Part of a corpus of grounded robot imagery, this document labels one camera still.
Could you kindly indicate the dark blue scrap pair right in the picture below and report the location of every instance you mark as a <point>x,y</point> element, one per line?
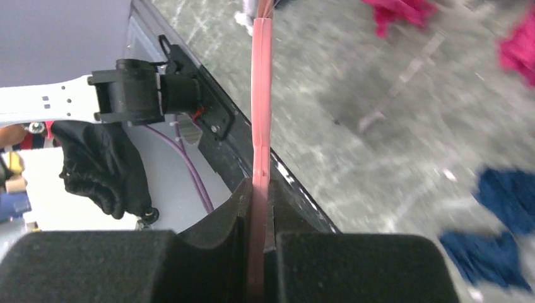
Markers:
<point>509,195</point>

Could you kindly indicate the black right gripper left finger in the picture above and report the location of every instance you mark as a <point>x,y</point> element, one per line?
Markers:
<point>205,263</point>

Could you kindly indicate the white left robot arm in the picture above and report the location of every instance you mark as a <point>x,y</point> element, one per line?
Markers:
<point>134,92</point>

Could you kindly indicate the dark blue scrap pair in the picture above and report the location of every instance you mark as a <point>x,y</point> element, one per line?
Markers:
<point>509,195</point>
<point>485,258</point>

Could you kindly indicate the black cloth hanging outside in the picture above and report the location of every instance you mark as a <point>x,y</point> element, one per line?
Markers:
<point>102,164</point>

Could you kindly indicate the magenta paper scrap by handle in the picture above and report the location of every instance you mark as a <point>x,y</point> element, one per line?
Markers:
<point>386,12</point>

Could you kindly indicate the pink plastic hand brush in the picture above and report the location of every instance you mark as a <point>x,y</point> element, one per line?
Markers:
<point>260,92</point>

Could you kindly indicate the magenta paper scrap centre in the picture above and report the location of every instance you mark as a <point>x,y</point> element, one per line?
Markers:
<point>516,52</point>

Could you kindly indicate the dark blue scrap pair left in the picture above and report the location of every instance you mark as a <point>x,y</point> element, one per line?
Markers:
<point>485,258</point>

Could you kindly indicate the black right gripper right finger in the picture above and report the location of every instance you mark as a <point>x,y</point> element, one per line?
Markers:
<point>303,264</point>

